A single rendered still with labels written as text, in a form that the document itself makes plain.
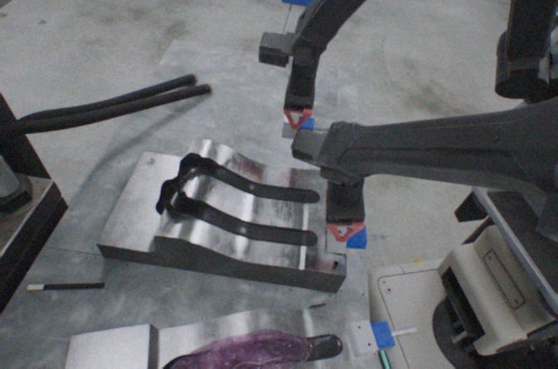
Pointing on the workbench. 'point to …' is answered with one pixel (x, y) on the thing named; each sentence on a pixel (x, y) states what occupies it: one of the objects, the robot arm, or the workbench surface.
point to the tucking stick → (66, 286)
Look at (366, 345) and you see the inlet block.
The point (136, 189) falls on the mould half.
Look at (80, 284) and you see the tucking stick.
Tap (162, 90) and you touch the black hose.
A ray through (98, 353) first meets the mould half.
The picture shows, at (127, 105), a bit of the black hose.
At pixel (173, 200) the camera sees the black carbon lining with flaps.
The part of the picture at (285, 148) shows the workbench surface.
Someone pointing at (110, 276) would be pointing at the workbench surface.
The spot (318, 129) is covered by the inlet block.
